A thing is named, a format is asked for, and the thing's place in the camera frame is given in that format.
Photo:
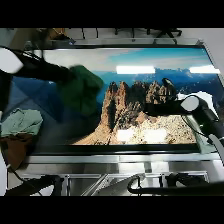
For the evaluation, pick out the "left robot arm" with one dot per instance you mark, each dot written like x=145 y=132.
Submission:
x=36 y=69

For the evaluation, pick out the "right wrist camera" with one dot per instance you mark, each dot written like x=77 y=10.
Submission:
x=169 y=87

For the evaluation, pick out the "brown garment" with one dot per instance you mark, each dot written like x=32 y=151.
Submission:
x=16 y=148

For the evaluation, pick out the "dark green shirt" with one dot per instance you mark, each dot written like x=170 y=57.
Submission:
x=81 y=90

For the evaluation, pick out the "black office chair base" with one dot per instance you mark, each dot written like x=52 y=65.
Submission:
x=168 y=32

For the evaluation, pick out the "pale green garment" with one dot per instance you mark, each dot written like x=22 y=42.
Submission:
x=23 y=121

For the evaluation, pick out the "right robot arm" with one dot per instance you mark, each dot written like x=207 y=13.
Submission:
x=204 y=113

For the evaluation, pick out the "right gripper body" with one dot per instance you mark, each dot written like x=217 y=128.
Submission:
x=163 y=108

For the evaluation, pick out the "silver frame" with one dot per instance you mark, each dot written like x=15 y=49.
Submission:
x=100 y=158

